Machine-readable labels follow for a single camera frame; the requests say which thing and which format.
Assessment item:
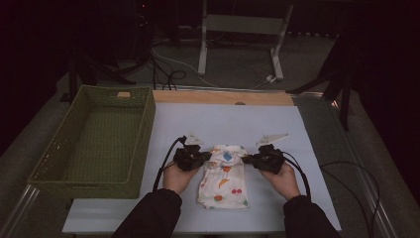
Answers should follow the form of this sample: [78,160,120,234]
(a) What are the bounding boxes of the dark stand with splayed legs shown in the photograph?
[58,56,137,103]

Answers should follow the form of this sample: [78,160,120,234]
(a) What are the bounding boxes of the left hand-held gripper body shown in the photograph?
[172,132,205,173]

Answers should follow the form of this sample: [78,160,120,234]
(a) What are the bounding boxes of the metal rail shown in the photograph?
[330,98,397,238]
[0,183,41,238]

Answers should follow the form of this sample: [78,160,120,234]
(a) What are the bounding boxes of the black floor cables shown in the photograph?
[148,54,187,91]

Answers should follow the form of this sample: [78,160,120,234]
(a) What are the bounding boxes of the long looped black cable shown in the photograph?
[319,161,380,238]

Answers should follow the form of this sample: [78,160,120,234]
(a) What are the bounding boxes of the white floor cable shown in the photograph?
[152,48,219,88]

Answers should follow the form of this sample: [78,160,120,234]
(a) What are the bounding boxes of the white metal table frame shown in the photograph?
[197,0,295,82]

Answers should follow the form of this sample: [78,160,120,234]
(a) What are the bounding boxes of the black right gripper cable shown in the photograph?
[280,151,312,201]

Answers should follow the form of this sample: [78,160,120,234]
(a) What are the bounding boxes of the dark stand with tall post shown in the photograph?
[286,33,353,132]

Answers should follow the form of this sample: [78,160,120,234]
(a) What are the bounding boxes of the green woven basket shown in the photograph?
[27,84,157,200]

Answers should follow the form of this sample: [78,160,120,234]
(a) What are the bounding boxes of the wooden board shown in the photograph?
[153,90,295,107]

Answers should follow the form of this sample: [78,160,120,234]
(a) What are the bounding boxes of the white patterned baby pants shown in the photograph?
[196,144,251,210]

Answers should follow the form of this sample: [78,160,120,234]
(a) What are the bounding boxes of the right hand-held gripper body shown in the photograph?
[256,133,290,176]

